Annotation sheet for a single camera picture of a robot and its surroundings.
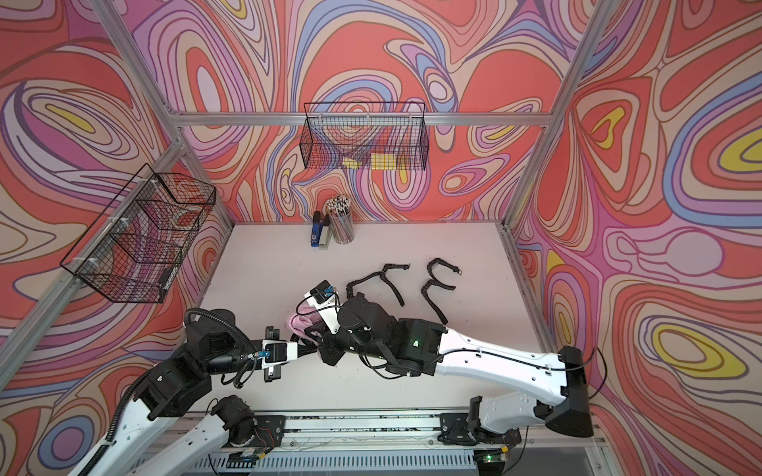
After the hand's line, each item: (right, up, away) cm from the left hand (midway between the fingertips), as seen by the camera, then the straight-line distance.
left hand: (314, 345), depth 61 cm
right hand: (-1, +1, 0) cm, 2 cm away
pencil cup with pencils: (-1, +35, +40) cm, 53 cm away
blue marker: (-12, +29, +55) cm, 63 cm away
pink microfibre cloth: (-1, +7, -3) cm, 7 cm away
